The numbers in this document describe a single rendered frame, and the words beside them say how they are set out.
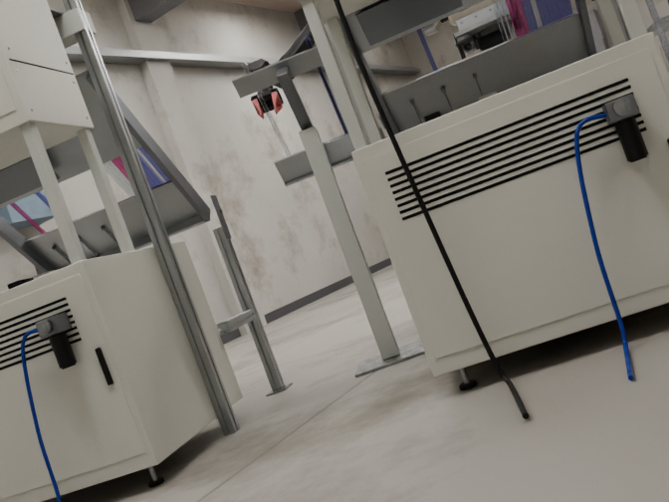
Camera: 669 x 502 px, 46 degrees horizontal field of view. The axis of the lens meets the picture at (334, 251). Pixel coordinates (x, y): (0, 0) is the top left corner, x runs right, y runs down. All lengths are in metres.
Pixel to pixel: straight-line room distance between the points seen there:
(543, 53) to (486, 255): 1.06
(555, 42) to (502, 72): 0.19
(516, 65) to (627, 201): 1.00
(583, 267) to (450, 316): 0.31
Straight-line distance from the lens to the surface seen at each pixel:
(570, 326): 1.85
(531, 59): 2.72
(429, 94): 2.70
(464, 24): 3.31
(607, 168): 1.82
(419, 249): 1.83
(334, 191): 2.67
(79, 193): 5.90
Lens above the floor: 0.43
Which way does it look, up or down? level
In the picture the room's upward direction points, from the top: 20 degrees counter-clockwise
